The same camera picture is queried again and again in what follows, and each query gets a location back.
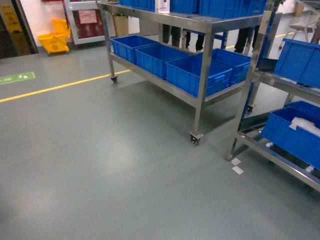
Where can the blue crate upper left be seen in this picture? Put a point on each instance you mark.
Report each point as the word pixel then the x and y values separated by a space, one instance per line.
pixel 299 61

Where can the blue crate on cart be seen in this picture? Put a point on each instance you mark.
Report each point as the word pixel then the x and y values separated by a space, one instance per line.
pixel 126 46
pixel 153 58
pixel 185 73
pixel 238 62

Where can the blue crate rear left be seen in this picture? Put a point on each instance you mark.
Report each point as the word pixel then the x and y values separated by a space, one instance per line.
pixel 305 107

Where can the yellow wet floor sign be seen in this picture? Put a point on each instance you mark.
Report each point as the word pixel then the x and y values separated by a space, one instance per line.
pixel 10 18

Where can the steel flow rack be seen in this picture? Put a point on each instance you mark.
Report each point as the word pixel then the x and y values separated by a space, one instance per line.
pixel 260 72

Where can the white foam packing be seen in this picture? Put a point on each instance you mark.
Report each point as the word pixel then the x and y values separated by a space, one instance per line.
pixel 304 124

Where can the potted plant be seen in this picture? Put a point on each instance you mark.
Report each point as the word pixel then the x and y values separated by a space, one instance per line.
pixel 121 25

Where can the blue crate lower left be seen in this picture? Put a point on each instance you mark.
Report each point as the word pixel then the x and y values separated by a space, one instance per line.
pixel 299 142

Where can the steel wheeled shelf cart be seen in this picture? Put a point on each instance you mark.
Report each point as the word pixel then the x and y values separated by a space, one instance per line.
pixel 208 26

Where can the yellow mop bucket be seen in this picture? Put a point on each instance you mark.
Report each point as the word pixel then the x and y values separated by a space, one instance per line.
pixel 56 42

